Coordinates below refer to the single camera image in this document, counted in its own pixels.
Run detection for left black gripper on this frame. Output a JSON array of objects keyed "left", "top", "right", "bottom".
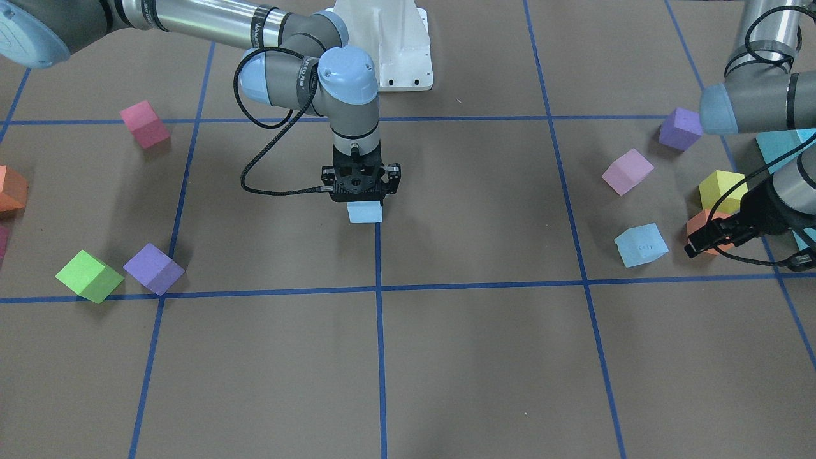
[{"left": 685, "top": 173, "right": 814, "bottom": 258}]

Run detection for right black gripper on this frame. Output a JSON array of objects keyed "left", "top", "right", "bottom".
[{"left": 321, "top": 144, "right": 402, "bottom": 203}]

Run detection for light blue foam block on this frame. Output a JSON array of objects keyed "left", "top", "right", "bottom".
[
  {"left": 614, "top": 223, "right": 669, "bottom": 268},
  {"left": 347, "top": 201, "right": 384, "bottom": 224}
]

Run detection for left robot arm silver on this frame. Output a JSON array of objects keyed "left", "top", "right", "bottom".
[{"left": 685, "top": 1, "right": 815, "bottom": 272}]

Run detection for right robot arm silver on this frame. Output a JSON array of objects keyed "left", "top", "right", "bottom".
[{"left": 2, "top": 1, "right": 402, "bottom": 204}]

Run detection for orange foam block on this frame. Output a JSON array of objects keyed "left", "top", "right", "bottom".
[
  {"left": 1, "top": 165, "right": 29, "bottom": 212},
  {"left": 686, "top": 209, "right": 734, "bottom": 252}
]

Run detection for yellow foam block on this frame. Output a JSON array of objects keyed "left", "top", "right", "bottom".
[{"left": 697, "top": 170, "right": 748, "bottom": 214}]

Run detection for purple foam block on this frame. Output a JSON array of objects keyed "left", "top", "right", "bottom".
[
  {"left": 124, "top": 243, "right": 186, "bottom": 296},
  {"left": 658, "top": 107, "right": 703, "bottom": 151}
]

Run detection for light pink foam block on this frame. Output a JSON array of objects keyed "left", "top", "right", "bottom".
[{"left": 601, "top": 149, "right": 655, "bottom": 196}]

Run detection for green foam block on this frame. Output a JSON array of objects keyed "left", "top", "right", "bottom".
[{"left": 55, "top": 250, "right": 124, "bottom": 304}]

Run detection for magenta foam block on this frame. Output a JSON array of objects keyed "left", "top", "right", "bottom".
[{"left": 0, "top": 226, "right": 11, "bottom": 259}]

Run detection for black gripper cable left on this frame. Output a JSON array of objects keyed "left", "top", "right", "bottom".
[{"left": 706, "top": 5, "right": 816, "bottom": 272}]

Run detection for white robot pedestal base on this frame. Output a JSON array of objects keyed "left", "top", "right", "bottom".
[{"left": 334, "top": 1, "right": 434, "bottom": 92}]

